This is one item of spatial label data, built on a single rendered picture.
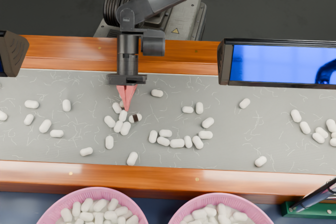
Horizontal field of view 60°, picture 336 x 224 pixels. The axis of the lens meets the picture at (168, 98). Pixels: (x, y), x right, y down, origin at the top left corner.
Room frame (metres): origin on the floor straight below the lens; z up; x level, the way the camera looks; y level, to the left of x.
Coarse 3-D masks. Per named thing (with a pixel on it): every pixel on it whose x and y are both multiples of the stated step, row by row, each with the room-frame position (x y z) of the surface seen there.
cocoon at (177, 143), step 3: (171, 141) 0.31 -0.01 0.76; (174, 141) 0.30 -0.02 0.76; (177, 141) 0.30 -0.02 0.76; (180, 141) 0.30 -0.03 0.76; (183, 141) 0.31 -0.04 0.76; (171, 144) 0.30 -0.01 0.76; (174, 144) 0.30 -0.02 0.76; (177, 144) 0.30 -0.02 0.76; (180, 144) 0.30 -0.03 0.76; (183, 144) 0.30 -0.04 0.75; (174, 147) 0.29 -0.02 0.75
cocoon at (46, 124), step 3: (45, 120) 0.37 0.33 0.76; (48, 120) 0.37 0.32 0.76; (42, 123) 0.36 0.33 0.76; (45, 123) 0.36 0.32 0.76; (48, 123) 0.36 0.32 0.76; (42, 126) 0.35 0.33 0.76; (45, 126) 0.35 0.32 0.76; (48, 126) 0.35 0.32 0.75; (39, 129) 0.34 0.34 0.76; (42, 129) 0.34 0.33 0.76; (45, 129) 0.34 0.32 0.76; (42, 132) 0.34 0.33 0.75
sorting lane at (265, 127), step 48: (0, 96) 0.46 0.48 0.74; (48, 96) 0.46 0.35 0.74; (96, 96) 0.46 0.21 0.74; (144, 96) 0.46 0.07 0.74; (192, 96) 0.46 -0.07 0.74; (240, 96) 0.46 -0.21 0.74; (288, 96) 0.46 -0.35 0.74; (0, 144) 0.31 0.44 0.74; (48, 144) 0.31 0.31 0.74; (96, 144) 0.31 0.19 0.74; (144, 144) 0.31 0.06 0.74; (192, 144) 0.31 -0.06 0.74; (240, 144) 0.31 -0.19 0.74; (288, 144) 0.31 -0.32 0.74
